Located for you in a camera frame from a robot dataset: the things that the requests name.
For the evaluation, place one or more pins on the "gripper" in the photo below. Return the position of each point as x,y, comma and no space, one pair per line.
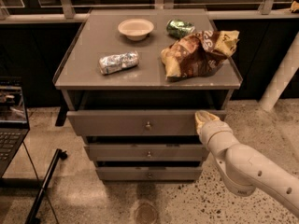
210,129

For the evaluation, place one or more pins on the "grey top drawer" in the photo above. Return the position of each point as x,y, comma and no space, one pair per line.
133,122

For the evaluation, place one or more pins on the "grey drawer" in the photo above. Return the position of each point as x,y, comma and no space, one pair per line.
146,152
133,122
149,173

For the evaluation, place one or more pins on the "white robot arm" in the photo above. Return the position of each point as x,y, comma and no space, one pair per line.
243,169

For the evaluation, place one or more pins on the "grey drawer cabinet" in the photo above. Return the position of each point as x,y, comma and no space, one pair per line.
143,87

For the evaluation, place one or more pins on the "grey bottom drawer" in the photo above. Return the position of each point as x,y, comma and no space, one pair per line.
149,173

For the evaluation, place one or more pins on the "grey middle drawer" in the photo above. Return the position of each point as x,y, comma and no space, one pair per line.
146,152

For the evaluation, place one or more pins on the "brown yellow chip bag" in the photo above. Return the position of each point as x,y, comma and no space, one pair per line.
198,55

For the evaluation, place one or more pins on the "green soda can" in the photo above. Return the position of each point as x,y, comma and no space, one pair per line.
178,28

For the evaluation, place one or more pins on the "white diagonal pillar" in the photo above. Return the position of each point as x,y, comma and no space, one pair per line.
281,79

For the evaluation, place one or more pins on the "silver blue soda can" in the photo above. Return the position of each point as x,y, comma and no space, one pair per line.
118,62

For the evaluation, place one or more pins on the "white paper bowl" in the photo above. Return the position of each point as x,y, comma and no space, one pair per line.
136,29

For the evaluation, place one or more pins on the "round floor drain cover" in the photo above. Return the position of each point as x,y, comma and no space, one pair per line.
145,213

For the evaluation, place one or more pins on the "black stand pole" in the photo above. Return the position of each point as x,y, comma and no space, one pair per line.
43,185

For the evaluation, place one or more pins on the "black laptop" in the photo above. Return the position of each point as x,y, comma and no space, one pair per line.
14,122

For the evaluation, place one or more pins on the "metal railing frame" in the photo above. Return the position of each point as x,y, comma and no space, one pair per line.
40,11

